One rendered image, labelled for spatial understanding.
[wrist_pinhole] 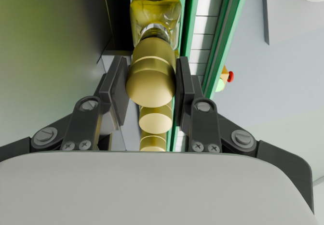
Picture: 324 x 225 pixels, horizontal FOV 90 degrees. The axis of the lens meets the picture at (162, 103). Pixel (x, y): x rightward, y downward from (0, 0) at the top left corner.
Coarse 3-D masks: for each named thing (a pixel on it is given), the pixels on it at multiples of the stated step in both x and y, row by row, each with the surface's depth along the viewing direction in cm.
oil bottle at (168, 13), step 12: (132, 0) 17; (144, 0) 17; (168, 0) 17; (132, 12) 16; (144, 12) 16; (156, 12) 16; (168, 12) 16; (180, 12) 17; (132, 24) 17; (144, 24) 16; (168, 24) 16; (180, 24) 17
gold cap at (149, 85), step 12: (144, 48) 12; (156, 48) 12; (168, 48) 13; (132, 60) 12; (144, 60) 10; (156, 60) 10; (168, 60) 11; (132, 72) 10; (144, 72) 10; (156, 72) 10; (168, 72) 10; (132, 84) 10; (144, 84) 10; (156, 84) 10; (168, 84) 10; (132, 96) 11; (144, 96) 11; (156, 96) 11; (168, 96) 11
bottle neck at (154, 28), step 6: (150, 24) 16; (156, 24) 16; (144, 30) 16; (150, 30) 15; (156, 30) 15; (162, 30) 15; (144, 36) 14; (150, 36) 14; (156, 36) 14; (162, 36) 14; (168, 36) 16; (168, 42) 15
